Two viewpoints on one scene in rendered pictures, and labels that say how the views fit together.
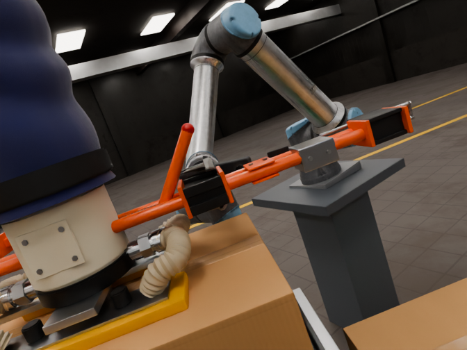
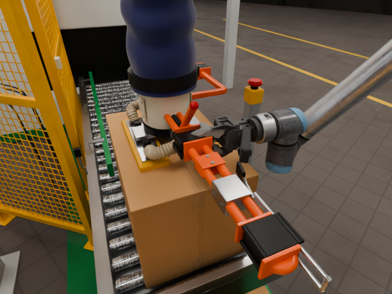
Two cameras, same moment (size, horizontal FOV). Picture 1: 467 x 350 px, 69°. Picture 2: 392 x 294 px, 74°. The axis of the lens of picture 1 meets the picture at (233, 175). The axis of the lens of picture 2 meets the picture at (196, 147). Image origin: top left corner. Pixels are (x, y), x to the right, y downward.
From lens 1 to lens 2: 0.72 m
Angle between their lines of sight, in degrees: 68
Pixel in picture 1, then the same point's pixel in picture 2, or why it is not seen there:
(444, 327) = not seen: outside the picture
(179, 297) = (142, 166)
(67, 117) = (154, 57)
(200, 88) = (383, 51)
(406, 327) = not seen: outside the picture
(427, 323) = not seen: outside the picture
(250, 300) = (133, 195)
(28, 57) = (144, 19)
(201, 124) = (345, 87)
